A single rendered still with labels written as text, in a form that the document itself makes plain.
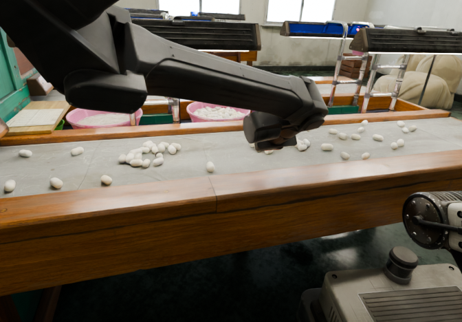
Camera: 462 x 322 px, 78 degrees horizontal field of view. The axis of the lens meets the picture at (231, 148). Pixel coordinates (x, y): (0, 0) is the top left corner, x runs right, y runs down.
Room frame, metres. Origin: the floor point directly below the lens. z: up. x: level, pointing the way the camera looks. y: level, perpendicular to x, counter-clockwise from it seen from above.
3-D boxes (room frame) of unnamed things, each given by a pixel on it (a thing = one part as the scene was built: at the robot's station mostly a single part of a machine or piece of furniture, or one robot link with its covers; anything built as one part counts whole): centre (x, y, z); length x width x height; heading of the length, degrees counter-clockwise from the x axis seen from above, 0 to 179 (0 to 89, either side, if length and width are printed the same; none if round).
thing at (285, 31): (1.63, -0.52, 1.08); 0.62 x 0.08 x 0.07; 107
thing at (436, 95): (3.38, -2.10, 0.40); 0.74 x 0.56 x 0.38; 109
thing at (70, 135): (1.04, -0.15, 0.71); 1.81 x 0.05 x 0.11; 107
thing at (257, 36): (0.80, 0.24, 1.08); 0.62 x 0.08 x 0.07; 107
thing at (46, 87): (1.26, 0.84, 0.83); 0.30 x 0.06 x 0.07; 17
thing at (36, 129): (0.96, 0.69, 0.77); 0.33 x 0.15 x 0.01; 17
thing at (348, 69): (6.28, -2.54, 0.32); 0.42 x 0.42 x 0.64; 18
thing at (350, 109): (1.55, -0.55, 0.90); 0.20 x 0.19 x 0.45; 107
